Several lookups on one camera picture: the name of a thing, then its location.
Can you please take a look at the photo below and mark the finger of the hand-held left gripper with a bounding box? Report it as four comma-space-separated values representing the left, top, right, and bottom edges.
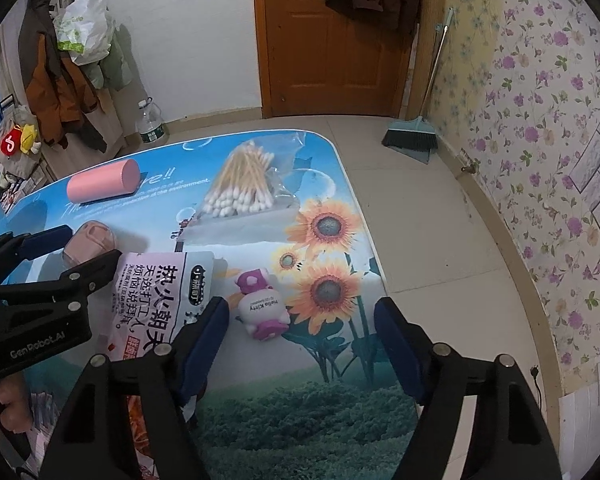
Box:
0, 225, 74, 286
0, 249, 122, 311

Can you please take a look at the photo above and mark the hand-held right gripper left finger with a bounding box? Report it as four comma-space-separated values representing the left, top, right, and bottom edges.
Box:
39, 296, 231, 480

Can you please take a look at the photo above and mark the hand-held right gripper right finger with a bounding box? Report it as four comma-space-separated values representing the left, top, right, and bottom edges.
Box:
373, 296, 563, 480

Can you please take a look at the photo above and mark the pink earbud case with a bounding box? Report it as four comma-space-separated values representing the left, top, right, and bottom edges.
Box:
62, 221, 117, 267

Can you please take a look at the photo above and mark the crayfish print snack packet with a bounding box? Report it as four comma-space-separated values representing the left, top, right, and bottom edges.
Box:
30, 250, 217, 480

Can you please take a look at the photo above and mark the pink white cat figurine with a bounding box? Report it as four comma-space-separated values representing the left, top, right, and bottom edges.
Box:
235, 268, 291, 342

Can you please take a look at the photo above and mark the pink cylindrical bottle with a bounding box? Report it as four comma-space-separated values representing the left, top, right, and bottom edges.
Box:
66, 158, 141, 204

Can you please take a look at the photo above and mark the clear bag of cotton swabs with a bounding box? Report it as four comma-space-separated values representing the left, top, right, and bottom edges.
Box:
177, 132, 311, 246

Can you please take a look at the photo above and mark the landscape print desktop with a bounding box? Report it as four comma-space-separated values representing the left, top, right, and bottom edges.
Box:
0, 129, 421, 480

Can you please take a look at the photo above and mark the person's left hand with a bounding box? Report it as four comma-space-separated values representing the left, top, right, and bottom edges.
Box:
0, 375, 35, 433

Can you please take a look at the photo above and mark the pile of red white packets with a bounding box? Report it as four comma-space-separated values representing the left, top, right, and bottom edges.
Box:
0, 170, 36, 211

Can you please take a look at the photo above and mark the red plush charm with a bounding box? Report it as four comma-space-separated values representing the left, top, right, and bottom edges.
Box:
0, 127, 25, 158

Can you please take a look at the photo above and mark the yellow plush charm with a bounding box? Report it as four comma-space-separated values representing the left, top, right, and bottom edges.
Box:
20, 124, 43, 155

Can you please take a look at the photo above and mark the grey hanging bag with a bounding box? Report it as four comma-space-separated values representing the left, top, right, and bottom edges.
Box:
0, 95, 36, 161

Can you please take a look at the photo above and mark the brown orange hanging jacket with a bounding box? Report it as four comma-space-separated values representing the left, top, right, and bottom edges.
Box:
19, 0, 108, 153

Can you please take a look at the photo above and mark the clear water bottle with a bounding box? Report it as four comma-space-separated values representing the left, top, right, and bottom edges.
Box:
136, 98, 167, 145

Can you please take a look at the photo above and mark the pale green hanging coat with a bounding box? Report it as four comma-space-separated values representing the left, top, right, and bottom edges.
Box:
60, 0, 126, 92

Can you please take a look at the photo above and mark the teal broom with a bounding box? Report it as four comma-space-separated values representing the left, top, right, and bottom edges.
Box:
382, 7, 455, 152

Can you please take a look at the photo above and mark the white green plastic bag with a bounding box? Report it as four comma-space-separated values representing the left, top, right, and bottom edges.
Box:
55, 0, 117, 66

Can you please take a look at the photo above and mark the brown wooden door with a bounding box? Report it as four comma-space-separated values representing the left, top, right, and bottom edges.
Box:
252, 0, 423, 117

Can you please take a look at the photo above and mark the black cable plug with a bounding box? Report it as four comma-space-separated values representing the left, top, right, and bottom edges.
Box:
529, 365, 545, 411

